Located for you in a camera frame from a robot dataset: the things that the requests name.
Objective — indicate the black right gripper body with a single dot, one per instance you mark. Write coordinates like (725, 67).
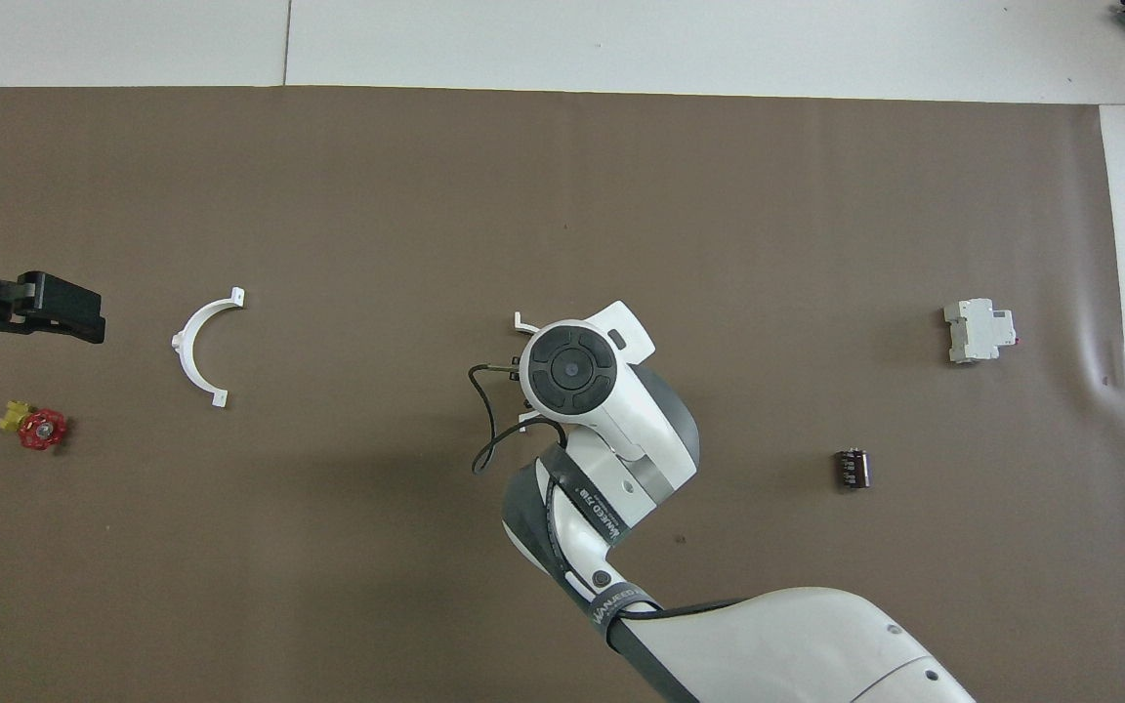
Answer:
(520, 383)

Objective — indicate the brown paper table mat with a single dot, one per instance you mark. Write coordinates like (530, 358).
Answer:
(328, 195)

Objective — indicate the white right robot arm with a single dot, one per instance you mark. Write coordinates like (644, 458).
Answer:
(816, 644)

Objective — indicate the red and yellow valve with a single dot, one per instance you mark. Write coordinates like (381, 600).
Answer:
(42, 430)

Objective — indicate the white grey circuit breaker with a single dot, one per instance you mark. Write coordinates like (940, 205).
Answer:
(978, 332)

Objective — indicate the black cylindrical capacitor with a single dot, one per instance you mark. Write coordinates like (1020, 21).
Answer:
(853, 470)

